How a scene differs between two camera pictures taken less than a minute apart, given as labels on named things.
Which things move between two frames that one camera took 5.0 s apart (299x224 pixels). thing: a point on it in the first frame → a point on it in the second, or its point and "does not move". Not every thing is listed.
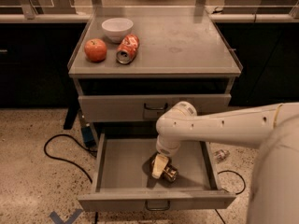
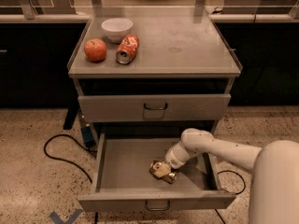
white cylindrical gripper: [163, 149] → [172, 159]
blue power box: [88, 135] does not move
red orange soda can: [127, 49] does not move
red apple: [95, 49] does not move
